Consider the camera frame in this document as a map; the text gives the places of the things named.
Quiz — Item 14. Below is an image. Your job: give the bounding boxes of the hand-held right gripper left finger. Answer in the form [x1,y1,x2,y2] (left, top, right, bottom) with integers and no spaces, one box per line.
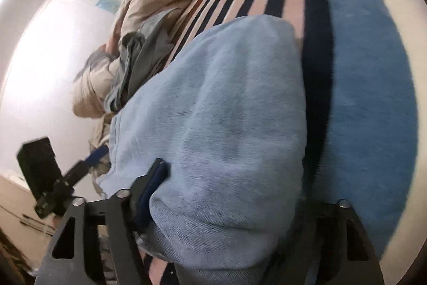
[33,157,172,285]

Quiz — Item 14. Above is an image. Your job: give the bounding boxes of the cream garment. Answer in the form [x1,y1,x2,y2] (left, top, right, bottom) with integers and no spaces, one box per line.
[88,111,114,199]

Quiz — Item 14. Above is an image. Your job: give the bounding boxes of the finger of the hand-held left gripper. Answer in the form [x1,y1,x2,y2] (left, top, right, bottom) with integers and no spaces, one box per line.
[62,145,110,185]

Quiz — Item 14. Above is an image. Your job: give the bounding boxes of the light blue denim pants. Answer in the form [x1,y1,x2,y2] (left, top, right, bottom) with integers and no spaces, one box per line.
[98,14,307,285]

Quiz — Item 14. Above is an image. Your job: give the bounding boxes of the grey garment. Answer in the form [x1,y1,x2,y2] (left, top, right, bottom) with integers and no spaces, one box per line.
[105,18,176,112]

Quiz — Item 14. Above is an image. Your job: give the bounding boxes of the small blue wall poster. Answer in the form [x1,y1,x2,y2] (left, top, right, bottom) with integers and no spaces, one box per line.
[95,0,121,13]

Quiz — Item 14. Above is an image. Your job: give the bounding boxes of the striped printed blanket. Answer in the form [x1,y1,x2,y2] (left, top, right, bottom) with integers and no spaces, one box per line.
[147,0,419,285]

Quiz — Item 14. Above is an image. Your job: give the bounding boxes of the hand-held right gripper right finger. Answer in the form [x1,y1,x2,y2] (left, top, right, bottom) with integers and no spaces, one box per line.
[267,199,386,285]

